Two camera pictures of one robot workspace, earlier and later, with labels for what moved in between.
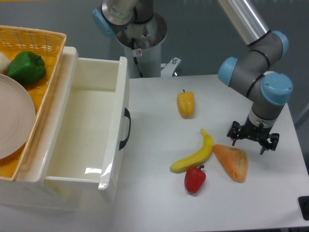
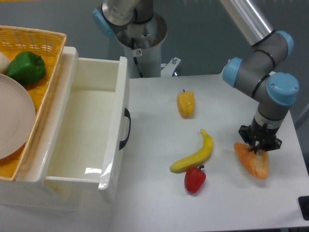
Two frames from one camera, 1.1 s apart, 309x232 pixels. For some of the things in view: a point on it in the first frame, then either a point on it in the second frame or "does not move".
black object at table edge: [303, 202] does not move
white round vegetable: [4, 62] does not move
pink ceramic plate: [18, 118] does not move
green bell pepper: [26, 67] does not move
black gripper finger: [235, 132] to [245, 131]
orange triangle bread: [234, 161] to [257, 163]
